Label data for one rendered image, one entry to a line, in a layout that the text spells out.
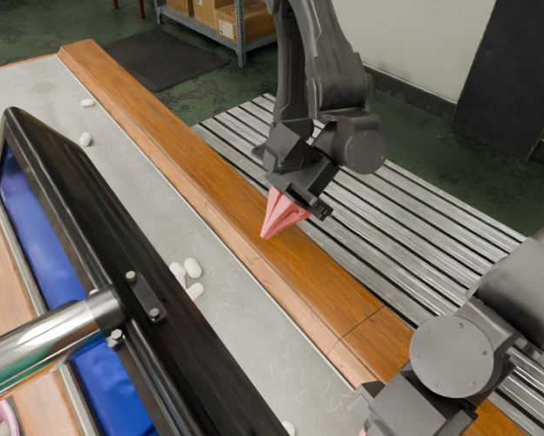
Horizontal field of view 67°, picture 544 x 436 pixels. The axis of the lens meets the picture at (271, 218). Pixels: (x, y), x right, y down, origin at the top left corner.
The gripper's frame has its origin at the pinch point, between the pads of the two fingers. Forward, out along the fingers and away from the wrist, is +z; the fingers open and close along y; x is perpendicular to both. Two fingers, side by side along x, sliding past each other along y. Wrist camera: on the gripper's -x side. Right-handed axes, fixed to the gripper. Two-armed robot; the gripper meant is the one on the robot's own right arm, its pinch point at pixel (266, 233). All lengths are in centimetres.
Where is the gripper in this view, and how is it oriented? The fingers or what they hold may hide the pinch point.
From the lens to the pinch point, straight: 63.4
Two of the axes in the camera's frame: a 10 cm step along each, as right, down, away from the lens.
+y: 6.1, 5.7, -5.5
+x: 5.2, 2.5, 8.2
